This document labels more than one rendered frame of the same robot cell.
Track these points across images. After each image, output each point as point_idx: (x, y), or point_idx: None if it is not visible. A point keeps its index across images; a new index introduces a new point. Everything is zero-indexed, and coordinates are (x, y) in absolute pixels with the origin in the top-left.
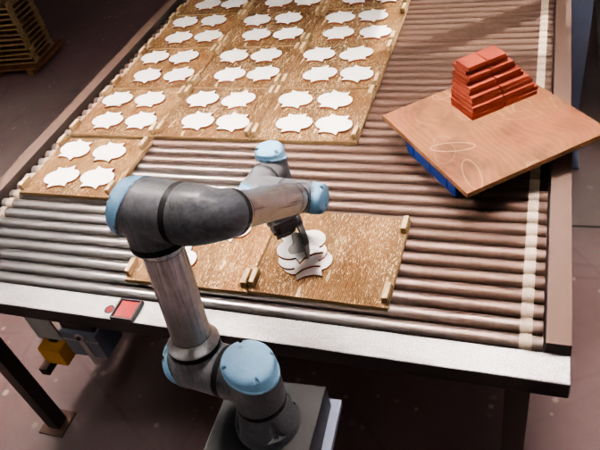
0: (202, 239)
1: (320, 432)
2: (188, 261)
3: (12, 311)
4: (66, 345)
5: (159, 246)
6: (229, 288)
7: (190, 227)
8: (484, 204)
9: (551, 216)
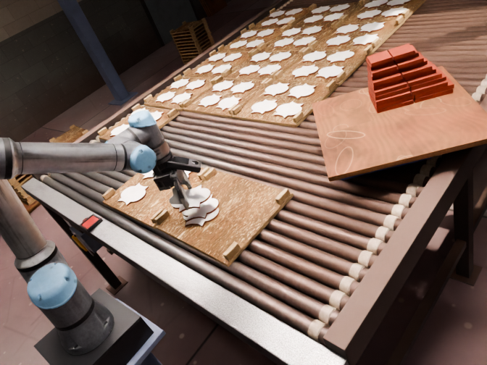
0: None
1: (125, 352)
2: (3, 193)
3: (52, 209)
4: None
5: None
6: (146, 221)
7: None
8: (362, 190)
9: (408, 212)
